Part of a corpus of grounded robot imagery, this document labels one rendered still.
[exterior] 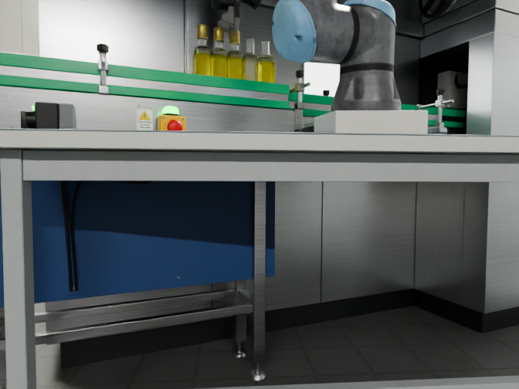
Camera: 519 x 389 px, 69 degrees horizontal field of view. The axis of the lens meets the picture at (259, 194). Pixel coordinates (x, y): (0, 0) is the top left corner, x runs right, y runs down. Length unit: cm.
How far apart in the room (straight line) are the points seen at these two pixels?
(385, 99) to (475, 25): 115
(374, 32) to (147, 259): 83
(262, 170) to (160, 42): 83
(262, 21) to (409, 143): 96
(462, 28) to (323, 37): 124
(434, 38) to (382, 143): 132
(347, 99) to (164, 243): 66
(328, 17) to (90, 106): 65
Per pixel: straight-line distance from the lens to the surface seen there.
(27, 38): 438
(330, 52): 83
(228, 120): 118
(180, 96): 117
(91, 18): 150
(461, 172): 93
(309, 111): 144
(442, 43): 204
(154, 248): 115
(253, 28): 160
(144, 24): 151
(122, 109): 112
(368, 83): 85
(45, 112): 104
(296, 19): 79
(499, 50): 190
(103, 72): 113
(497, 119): 185
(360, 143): 79
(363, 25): 86
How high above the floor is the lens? 66
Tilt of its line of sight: 3 degrees down
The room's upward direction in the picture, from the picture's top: straight up
